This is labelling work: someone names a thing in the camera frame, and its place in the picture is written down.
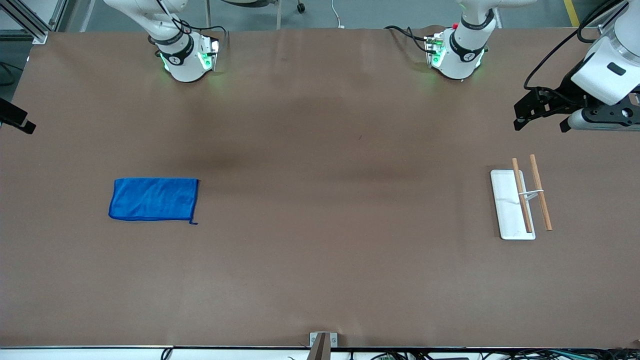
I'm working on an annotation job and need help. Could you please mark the black left base cable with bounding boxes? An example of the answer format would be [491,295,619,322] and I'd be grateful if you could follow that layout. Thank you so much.
[384,25,437,54]

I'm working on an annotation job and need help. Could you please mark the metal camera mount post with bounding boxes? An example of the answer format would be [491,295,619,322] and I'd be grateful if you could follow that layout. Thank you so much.
[306,331,339,360]

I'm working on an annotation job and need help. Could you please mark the black base cable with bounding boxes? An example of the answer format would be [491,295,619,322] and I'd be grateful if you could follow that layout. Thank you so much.
[384,25,437,54]
[150,0,229,50]

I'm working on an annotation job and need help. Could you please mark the white floor cable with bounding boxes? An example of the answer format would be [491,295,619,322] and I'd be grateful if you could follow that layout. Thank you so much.
[331,0,347,30]

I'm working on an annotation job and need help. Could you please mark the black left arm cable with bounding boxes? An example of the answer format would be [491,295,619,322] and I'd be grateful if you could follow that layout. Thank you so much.
[524,0,628,92]

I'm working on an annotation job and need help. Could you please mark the black cable bundle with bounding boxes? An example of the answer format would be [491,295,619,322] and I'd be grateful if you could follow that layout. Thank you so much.
[350,348,640,360]

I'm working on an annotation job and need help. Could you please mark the aluminium frame profile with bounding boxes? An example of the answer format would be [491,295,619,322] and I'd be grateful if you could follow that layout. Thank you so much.
[597,0,632,32]
[0,0,49,45]

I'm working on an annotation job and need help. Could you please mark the blue microfibre towel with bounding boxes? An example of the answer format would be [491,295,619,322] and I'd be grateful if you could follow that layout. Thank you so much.
[108,177,200,225]

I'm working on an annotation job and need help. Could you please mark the black right base cable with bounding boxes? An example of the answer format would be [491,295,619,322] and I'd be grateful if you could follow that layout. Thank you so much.
[150,0,229,50]

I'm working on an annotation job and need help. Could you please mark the metal chair legs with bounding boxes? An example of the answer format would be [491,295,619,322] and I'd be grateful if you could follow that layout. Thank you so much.
[204,0,284,31]

